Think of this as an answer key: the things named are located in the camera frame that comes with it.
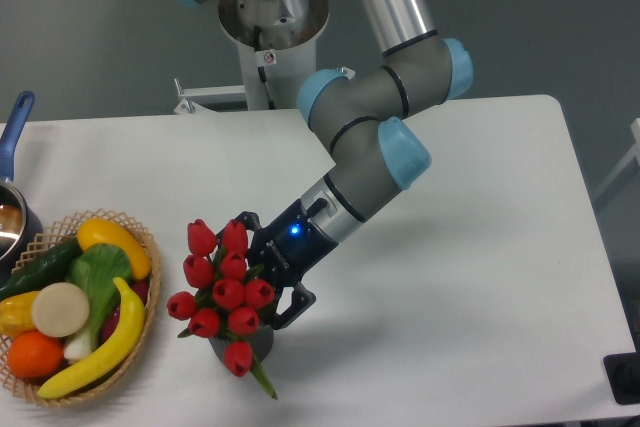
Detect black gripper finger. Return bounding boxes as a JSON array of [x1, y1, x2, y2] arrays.
[[219, 211, 261, 247], [262, 282, 316, 330]]

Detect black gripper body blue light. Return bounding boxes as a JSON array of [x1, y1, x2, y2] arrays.
[[246, 198, 338, 288]]

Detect red tulip bouquet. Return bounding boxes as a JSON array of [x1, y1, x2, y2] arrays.
[[166, 219, 278, 400]]

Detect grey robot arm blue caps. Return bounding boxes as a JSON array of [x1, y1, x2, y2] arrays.
[[181, 0, 473, 329]]

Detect grey ribbed vase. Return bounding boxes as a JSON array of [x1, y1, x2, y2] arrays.
[[208, 325, 274, 362]]

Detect dark red vegetable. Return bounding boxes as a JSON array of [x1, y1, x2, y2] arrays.
[[100, 279, 150, 344]]

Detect yellow banana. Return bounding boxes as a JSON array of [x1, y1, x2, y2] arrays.
[[36, 277, 145, 400]]

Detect green bok choy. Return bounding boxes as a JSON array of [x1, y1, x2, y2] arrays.
[[64, 243, 132, 364]]

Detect woven wicker basket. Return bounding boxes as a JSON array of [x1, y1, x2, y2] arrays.
[[1, 209, 162, 408]]

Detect green cucumber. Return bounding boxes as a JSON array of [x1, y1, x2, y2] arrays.
[[1, 237, 83, 300]]

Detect beige round disc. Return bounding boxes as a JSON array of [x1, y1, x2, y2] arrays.
[[31, 282, 89, 338]]

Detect yellow bell pepper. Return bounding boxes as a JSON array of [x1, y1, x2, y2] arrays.
[[1, 291, 39, 338]]

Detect orange fruit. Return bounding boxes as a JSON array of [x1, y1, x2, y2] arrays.
[[7, 330, 63, 379]]

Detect black device at table edge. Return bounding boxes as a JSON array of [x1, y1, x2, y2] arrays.
[[603, 352, 639, 405]]

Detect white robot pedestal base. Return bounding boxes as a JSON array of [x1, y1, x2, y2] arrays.
[[174, 27, 325, 114]]

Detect blue handled saucepan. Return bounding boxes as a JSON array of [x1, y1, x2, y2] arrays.
[[1, 91, 43, 285]]

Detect white frame at right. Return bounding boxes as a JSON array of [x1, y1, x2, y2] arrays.
[[592, 118, 639, 212]]

